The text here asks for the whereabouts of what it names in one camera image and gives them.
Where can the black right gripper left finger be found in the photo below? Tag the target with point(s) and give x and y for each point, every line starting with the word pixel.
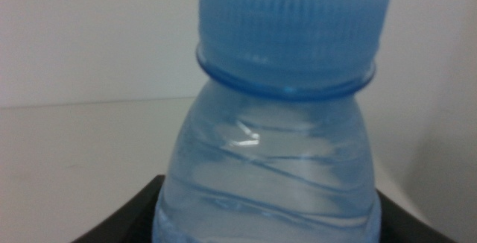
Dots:
pixel 126 217

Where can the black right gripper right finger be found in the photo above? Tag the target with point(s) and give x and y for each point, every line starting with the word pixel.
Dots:
pixel 402 224

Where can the clear blue-capped water bottle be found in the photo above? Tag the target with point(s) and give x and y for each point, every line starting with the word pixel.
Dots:
pixel 275 123

